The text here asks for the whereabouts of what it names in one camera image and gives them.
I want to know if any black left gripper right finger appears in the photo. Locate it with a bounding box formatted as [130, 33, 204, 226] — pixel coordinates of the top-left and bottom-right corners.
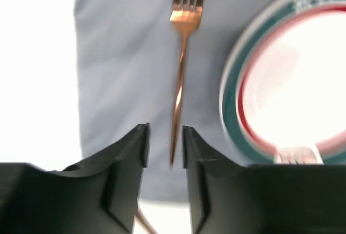
[183, 126, 345, 234]

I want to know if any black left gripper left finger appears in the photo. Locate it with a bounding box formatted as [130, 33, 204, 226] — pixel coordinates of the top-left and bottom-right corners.
[1, 124, 150, 233]

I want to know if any white plate green red rim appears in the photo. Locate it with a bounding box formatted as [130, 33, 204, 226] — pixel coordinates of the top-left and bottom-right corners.
[219, 0, 345, 164]

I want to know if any grey cloth placemat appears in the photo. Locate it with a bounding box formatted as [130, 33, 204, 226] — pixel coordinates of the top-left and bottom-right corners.
[74, 0, 273, 203]

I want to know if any copper fork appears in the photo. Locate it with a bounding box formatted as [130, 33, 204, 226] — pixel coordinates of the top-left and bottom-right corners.
[169, 0, 203, 168]

